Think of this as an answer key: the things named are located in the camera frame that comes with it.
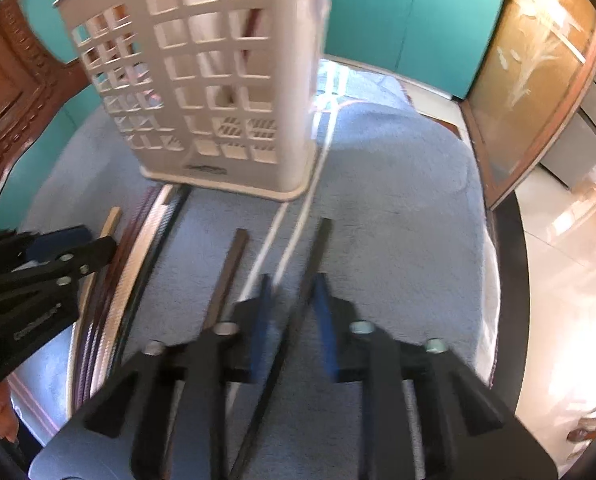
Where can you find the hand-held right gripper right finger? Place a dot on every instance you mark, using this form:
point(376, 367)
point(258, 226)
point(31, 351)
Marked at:
point(325, 335)

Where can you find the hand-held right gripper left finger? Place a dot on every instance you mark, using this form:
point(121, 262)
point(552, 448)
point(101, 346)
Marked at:
point(262, 330)

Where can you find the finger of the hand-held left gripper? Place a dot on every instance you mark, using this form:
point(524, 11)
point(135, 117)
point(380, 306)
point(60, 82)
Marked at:
point(95, 254)
point(60, 241)

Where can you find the dark purple chopstick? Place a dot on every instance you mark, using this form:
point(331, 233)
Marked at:
point(128, 255)

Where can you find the light wooden chopstick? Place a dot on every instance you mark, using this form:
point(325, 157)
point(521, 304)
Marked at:
point(109, 222)

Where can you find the silver patterned chopstick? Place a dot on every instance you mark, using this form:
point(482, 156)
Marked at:
point(148, 230)

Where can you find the white chopstick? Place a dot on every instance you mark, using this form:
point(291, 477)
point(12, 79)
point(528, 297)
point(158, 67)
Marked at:
point(268, 240)

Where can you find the black chopstick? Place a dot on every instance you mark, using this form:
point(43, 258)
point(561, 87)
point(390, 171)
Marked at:
point(322, 240)
point(175, 210)

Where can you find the white plastic utensil basket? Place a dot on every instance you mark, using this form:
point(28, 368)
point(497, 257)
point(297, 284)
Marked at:
point(298, 110)

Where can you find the dark brown chopstick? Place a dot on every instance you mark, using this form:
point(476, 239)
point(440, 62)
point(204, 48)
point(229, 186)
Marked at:
point(256, 20)

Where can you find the light blue towel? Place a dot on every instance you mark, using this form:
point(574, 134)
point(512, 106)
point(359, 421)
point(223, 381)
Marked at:
point(388, 210)

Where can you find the carved wooden chair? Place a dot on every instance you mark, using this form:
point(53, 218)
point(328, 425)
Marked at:
point(8, 110)

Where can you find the grey refrigerator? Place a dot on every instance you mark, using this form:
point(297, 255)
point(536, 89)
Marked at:
point(578, 145)

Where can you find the teal lower kitchen cabinets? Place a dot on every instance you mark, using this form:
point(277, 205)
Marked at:
point(408, 25)

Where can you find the etched glass sliding door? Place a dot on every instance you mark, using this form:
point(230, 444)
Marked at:
point(528, 85)

